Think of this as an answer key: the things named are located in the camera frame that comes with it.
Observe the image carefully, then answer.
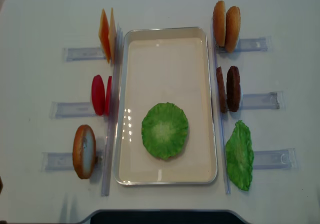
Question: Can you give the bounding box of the outer golden bun top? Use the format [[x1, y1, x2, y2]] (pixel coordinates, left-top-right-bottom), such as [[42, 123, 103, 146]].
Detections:
[[224, 6, 241, 53]]

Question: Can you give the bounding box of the outer orange cheese slice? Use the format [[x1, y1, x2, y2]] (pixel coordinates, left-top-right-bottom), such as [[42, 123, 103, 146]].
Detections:
[[98, 9, 111, 63]]

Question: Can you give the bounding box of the clear pusher track near lettuce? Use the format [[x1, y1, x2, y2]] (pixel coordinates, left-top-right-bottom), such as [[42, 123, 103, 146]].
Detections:
[[253, 148, 298, 170]]

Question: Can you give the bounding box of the green lettuce leaf in rack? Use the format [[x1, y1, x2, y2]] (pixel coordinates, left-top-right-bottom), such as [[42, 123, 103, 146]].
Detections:
[[225, 120, 254, 191]]

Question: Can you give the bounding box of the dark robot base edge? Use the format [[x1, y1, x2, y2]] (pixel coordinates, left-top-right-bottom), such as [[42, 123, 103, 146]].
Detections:
[[90, 210, 245, 223]]

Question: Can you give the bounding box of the red tomato slice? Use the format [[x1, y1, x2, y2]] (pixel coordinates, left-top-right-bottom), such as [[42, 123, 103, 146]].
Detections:
[[91, 75, 105, 116], [104, 76, 112, 116]]

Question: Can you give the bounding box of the clear right rail strip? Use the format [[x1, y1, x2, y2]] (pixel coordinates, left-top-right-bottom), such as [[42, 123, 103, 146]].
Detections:
[[210, 19, 231, 195]]

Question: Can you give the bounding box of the clear pusher track near left bun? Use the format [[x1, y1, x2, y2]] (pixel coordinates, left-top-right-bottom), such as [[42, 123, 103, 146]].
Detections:
[[41, 150, 103, 172]]

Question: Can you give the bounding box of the clear pusher track near patties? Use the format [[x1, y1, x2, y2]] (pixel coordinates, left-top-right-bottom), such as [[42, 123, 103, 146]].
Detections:
[[239, 91, 285, 110]]

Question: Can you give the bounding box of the clear left rail strip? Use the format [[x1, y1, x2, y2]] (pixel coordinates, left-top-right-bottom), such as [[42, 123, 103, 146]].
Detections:
[[101, 26, 124, 196]]

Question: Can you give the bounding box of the outer brown meat patty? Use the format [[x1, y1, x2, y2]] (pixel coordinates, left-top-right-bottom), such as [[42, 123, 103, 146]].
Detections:
[[226, 66, 241, 112]]

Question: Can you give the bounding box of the inner golden bun top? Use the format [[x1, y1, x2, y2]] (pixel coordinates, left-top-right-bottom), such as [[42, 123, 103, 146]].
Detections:
[[212, 1, 226, 47]]

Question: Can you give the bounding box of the clear pusher track near buns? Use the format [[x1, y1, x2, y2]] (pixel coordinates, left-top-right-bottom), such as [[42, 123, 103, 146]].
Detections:
[[215, 35, 273, 53]]

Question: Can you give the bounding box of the clear pusher track near cheese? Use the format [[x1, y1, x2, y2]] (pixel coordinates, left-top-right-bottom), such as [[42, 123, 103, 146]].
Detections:
[[63, 47, 106, 62]]

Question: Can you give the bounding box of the clear pusher track near tomato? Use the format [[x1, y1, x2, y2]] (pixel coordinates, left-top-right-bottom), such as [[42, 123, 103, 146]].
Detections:
[[49, 102, 96, 119]]

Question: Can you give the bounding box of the green lettuce leaf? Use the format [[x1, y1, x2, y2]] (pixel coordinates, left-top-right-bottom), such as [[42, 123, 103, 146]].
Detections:
[[141, 102, 189, 160], [225, 120, 254, 191]]

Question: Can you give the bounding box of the outer red tomato slice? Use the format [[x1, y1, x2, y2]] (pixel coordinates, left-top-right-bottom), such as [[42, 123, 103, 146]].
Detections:
[[91, 75, 105, 116]]

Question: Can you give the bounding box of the brown meat patty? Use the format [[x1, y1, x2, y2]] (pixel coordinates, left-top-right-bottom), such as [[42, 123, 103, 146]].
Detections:
[[216, 67, 228, 113], [226, 66, 241, 112]]

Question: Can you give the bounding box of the clear rail strip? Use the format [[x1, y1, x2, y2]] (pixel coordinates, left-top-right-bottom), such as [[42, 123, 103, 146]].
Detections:
[[101, 26, 124, 196], [210, 19, 231, 195]]

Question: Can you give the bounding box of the golden bun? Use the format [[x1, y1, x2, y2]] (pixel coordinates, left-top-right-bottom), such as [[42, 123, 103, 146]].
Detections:
[[224, 6, 241, 53], [212, 1, 226, 47]]

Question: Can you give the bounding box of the white metal tray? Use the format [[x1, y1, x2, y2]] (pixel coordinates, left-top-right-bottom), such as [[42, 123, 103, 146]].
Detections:
[[113, 27, 218, 185]]

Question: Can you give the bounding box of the inner red tomato slice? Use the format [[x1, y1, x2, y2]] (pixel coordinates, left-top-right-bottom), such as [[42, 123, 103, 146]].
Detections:
[[104, 76, 112, 116]]

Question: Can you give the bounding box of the bun slice in left rack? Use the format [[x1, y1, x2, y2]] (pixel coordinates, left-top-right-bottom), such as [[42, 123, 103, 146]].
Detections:
[[72, 124, 96, 179]]

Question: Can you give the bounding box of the inner brown meat patty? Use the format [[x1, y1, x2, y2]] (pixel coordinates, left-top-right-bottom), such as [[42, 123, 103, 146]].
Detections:
[[216, 67, 228, 113]]

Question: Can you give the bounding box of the inner pale cheese slice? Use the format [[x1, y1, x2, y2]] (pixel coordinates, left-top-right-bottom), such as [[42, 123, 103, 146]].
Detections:
[[108, 8, 117, 64]]

